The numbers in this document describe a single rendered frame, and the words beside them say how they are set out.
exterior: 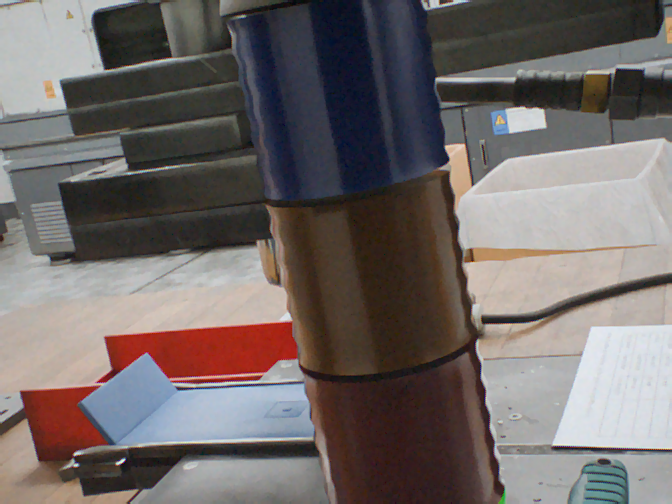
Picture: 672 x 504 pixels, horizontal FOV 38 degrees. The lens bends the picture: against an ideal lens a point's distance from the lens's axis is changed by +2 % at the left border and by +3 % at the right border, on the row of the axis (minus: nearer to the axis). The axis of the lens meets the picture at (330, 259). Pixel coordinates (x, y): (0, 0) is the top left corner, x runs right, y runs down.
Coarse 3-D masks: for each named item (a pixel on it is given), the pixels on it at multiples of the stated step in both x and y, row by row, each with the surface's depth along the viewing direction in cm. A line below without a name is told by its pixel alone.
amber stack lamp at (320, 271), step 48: (384, 192) 18; (432, 192) 18; (288, 240) 18; (336, 240) 18; (384, 240) 18; (432, 240) 18; (288, 288) 19; (336, 288) 18; (384, 288) 18; (432, 288) 18; (336, 336) 18; (384, 336) 18; (432, 336) 18
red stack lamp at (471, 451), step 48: (336, 384) 19; (384, 384) 18; (432, 384) 18; (480, 384) 20; (336, 432) 19; (384, 432) 19; (432, 432) 19; (480, 432) 19; (336, 480) 20; (384, 480) 19; (432, 480) 19; (480, 480) 19
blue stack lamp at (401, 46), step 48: (336, 0) 17; (384, 0) 17; (240, 48) 18; (288, 48) 17; (336, 48) 17; (384, 48) 17; (432, 48) 18; (288, 96) 17; (336, 96) 17; (384, 96) 17; (432, 96) 18; (288, 144) 18; (336, 144) 17; (384, 144) 17; (432, 144) 18; (288, 192) 18; (336, 192) 17
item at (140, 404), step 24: (144, 360) 58; (120, 384) 56; (144, 384) 57; (168, 384) 59; (96, 408) 53; (120, 408) 55; (144, 408) 56; (168, 408) 56; (192, 408) 56; (216, 408) 55; (240, 408) 54; (264, 408) 53; (120, 432) 54; (144, 432) 54; (168, 432) 53; (192, 432) 52; (216, 432) 52; (240, 432) 51; (264, 432) 50; (288, 432) 50; (312, 432) 49
